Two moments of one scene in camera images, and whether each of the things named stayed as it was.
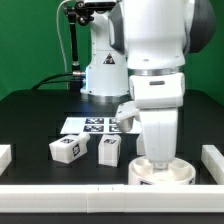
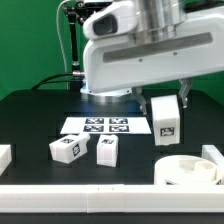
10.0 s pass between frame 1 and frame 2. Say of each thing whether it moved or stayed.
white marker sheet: stayed
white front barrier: stayed
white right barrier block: stayed
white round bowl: moved
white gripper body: moved
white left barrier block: stayed
